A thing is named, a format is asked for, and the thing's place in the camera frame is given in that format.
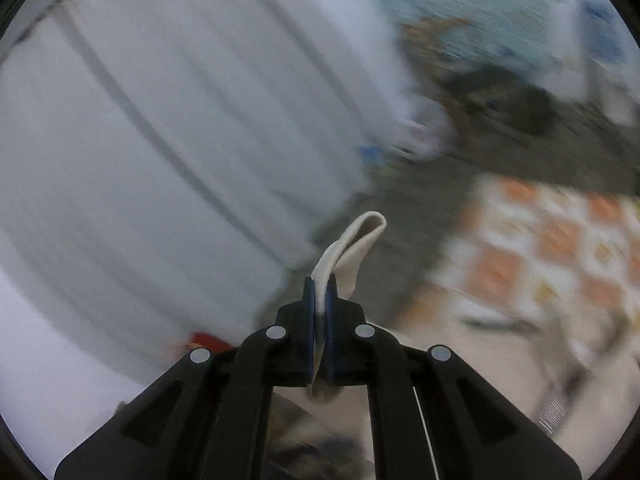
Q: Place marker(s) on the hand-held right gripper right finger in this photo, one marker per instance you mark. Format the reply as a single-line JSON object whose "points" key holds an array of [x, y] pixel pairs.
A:
{"points": [[331, 320]]}

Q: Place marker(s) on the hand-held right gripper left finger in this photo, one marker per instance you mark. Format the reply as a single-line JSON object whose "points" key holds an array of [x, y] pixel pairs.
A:
{"points": [[310, 310]]}

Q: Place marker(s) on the beige zip jacket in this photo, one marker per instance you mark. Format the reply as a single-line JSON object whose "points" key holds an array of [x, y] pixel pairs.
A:
{"points": [[350, 255]]}

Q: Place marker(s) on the red gift bag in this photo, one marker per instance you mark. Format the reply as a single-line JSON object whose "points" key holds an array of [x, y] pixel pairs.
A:
{"points": [[210, 340]]}

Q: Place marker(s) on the white plastic bag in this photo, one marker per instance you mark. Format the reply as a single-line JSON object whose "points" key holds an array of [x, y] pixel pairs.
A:
{"points": [[425, 130]]}

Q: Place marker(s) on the white curtain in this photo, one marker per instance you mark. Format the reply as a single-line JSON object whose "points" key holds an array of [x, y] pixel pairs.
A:
{"points": [[150, 160]]}

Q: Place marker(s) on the wooden chair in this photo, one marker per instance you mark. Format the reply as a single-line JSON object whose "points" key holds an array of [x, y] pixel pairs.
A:
{"points": [[500, 95]]}

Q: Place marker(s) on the teal patterned hanging cloth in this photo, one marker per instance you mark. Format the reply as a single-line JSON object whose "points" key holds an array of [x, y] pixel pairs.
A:
{"points": [[450, 0]]}

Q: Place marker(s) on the white water dispenser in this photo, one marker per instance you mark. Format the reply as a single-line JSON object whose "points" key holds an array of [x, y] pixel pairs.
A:
{"points": [[600, 90]]}

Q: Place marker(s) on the blue water bottle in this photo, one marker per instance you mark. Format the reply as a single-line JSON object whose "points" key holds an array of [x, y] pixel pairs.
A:
{"points": [[607, 35]]}

